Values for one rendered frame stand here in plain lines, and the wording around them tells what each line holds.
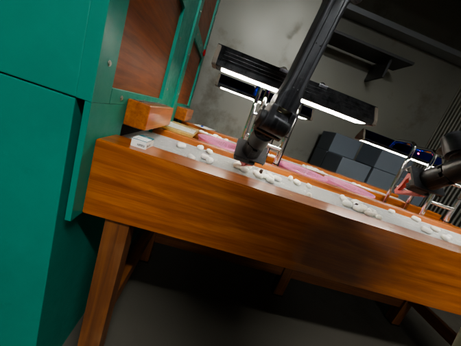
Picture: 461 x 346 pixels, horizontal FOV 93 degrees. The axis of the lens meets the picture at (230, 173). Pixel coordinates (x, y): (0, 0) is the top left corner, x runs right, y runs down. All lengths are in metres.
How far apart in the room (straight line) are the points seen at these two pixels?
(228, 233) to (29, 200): 0.44
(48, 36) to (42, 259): 0.46
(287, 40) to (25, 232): 2.66
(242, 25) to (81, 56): 2.38
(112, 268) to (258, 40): 2.52
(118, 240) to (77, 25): 0.46
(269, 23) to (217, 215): 2.49
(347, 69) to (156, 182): 3.47
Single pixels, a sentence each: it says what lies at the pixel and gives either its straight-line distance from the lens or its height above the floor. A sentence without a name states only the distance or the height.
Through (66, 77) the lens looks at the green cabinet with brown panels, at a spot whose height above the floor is 0.87.
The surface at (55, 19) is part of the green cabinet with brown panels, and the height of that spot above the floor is 0.96.
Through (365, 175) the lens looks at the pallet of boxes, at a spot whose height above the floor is 0.79.
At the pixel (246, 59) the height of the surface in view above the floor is 1.09.
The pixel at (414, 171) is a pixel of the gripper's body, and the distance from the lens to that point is 0.79.
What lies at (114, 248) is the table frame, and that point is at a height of 0.50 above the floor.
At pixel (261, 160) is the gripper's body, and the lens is 0.69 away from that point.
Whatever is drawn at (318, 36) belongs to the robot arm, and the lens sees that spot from 0.61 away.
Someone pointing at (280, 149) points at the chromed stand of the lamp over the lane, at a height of 0.84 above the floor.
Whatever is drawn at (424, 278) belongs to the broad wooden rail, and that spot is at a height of 0.67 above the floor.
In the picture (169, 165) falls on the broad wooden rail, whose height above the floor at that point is 0.76.
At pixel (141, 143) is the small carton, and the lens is 0.55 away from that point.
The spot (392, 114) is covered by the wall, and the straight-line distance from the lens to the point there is 4.11.
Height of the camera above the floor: 0.90
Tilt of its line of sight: 14 degrees down
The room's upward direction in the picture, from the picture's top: 20 degrees clockwise
